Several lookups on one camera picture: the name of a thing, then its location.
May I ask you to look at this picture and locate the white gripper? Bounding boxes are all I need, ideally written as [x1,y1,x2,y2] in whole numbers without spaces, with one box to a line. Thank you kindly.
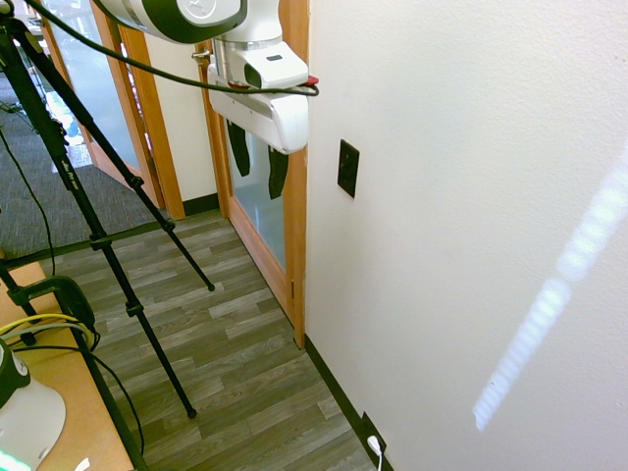
[206,64,310,201]

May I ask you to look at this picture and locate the wooden glass door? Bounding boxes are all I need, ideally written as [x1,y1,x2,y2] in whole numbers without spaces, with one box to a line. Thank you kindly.
[198,38,308,350]

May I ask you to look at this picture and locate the black clamp on table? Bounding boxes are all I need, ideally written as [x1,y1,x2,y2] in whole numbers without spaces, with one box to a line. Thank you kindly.
[6,275,98,345]

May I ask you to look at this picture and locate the white power plug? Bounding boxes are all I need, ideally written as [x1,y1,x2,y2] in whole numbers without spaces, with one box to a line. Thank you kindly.
[366,435,389,471]

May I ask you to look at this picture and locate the black wall light switch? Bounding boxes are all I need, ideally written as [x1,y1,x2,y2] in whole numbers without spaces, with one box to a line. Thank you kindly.
[337,138,361,200]

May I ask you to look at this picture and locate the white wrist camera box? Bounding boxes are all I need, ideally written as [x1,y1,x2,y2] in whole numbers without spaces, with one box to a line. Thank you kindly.
[230,42,309,91]

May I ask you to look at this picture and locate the black camera cable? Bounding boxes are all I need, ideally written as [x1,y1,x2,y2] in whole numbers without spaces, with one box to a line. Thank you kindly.
[25,0,321,98]

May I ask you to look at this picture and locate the wooden door frame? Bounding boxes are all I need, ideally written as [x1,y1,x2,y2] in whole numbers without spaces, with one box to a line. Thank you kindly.
[275,0,311,350]

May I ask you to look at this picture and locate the wooden glass partition frame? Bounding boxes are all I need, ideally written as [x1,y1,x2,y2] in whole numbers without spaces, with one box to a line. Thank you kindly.
[38,0,187,221]

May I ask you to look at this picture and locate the black camera tripod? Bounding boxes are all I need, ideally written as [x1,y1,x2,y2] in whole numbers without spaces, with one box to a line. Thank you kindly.
[0,8,217,471]

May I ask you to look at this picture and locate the yellow cable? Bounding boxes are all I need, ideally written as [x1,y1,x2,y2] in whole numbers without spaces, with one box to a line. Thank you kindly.
[0,313,92,347]

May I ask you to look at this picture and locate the black thin cable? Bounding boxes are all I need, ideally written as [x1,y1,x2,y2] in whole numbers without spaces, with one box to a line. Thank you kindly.
[9,342,146,455]

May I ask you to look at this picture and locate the grey cable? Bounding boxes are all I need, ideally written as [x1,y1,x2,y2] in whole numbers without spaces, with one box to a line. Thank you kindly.
[0,321,94,350]

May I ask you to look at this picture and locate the black wall outlet plate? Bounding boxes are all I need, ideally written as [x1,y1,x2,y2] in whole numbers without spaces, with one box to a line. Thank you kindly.
[360,410,389,456]

